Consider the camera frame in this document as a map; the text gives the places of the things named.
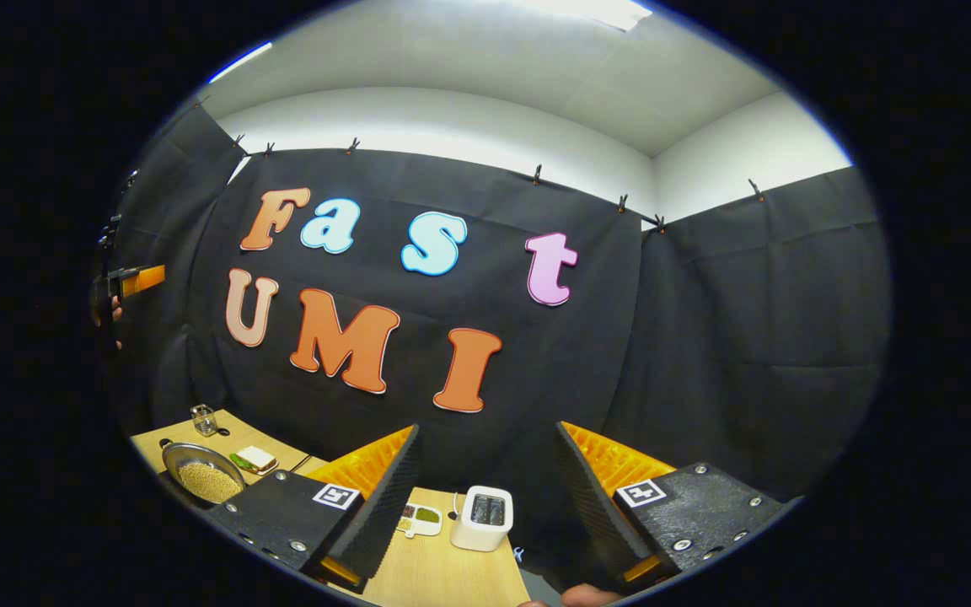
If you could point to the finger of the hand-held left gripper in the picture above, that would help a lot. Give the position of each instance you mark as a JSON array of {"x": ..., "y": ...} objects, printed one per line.
[{"x": 144, "y": 279}]

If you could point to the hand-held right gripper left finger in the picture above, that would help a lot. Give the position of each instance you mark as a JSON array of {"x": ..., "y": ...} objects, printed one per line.
[{"x": 384, "y": 497}]

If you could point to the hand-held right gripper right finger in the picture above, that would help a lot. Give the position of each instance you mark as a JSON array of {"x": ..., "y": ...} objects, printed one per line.
[{"x": 599, "y": 506}]

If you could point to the pile of yellow soybeans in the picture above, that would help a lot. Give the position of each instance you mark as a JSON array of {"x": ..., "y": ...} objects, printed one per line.
[{"x": 209, "y": 480}]

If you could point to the white divided bean dish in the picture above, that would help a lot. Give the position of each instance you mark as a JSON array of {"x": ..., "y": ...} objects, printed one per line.
[{"x": 422, "y": 518}]

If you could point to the white toaster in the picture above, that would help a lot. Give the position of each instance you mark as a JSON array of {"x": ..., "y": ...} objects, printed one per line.
[{"x": 481, "y": 518}]

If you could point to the sandwich with lettuce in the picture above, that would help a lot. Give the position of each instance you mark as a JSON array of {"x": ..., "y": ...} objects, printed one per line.
[{"x": 256, "y": 459}]

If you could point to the row of black cloth clips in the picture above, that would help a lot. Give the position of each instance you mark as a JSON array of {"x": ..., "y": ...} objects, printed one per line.
[{"x": 538, "y": 175}]

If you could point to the ceiling light panel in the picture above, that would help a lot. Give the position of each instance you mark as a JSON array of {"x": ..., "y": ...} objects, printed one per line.
[{"x": 595, "y": 10}]

